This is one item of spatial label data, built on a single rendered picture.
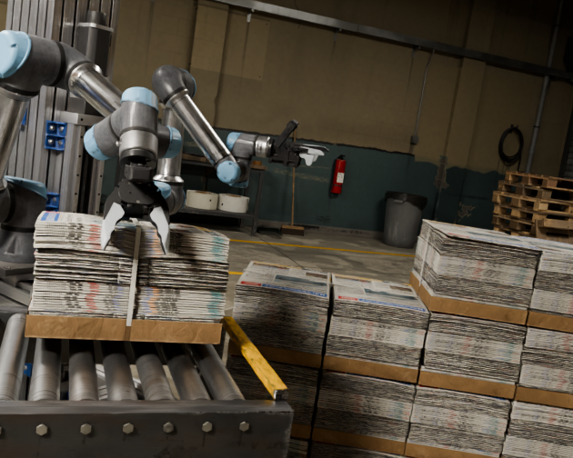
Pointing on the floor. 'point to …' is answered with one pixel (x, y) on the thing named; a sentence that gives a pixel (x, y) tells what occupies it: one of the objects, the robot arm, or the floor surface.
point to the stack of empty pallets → (529, 212)
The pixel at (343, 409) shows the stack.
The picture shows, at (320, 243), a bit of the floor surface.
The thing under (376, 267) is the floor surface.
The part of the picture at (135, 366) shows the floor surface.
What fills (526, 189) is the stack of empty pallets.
